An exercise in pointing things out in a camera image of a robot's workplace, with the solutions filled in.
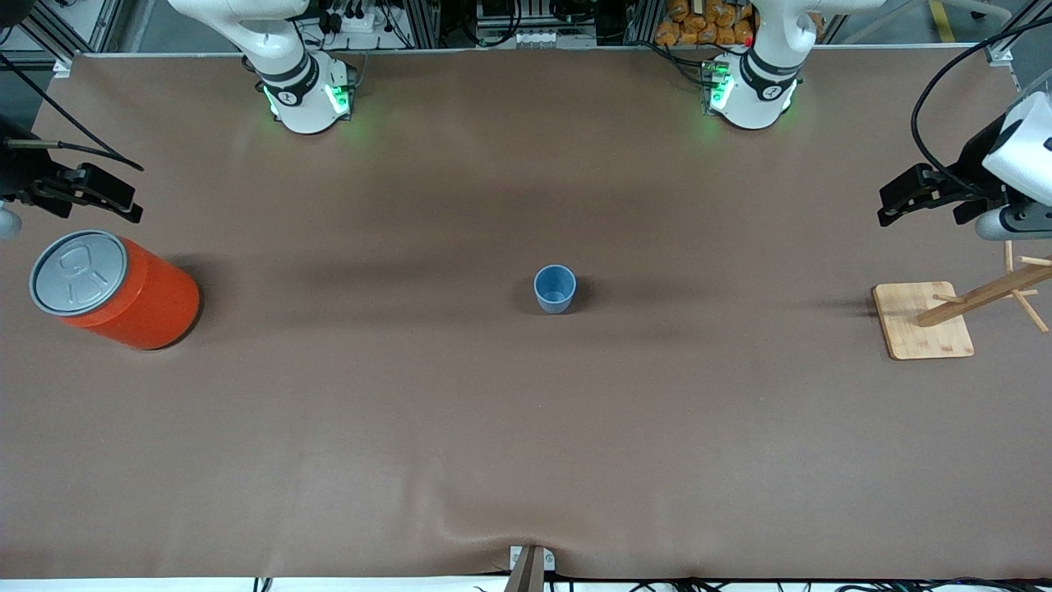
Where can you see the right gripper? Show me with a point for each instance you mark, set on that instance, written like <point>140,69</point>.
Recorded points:
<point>25,174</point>

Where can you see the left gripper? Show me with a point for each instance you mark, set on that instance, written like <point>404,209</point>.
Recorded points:
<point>975,162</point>

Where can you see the blue plastic cup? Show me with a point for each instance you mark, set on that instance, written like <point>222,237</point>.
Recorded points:
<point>555,289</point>

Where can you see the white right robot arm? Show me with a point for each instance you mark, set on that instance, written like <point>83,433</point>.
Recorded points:
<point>304,99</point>

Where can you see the orange can with grey lid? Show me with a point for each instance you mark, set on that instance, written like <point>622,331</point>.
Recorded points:
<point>156,304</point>

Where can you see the wooden mug tree stand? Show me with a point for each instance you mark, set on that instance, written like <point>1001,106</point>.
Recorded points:
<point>920,329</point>

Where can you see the orange snack packets pile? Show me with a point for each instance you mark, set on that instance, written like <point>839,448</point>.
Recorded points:
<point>707,25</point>

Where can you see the white power strip with plugs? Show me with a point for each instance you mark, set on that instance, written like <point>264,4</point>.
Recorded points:
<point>353,20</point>

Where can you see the white terminal block row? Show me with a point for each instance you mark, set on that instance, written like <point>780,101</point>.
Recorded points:
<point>538,38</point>

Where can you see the brown table cloth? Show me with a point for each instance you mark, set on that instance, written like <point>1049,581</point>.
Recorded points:
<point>526,411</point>

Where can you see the aluminium frame post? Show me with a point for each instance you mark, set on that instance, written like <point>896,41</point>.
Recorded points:
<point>49,25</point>
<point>1015,37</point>

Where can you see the metal table edge bracket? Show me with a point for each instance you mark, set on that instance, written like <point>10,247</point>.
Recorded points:
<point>549,561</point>

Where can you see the brown camera stand pole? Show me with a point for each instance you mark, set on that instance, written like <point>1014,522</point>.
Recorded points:
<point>526,575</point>

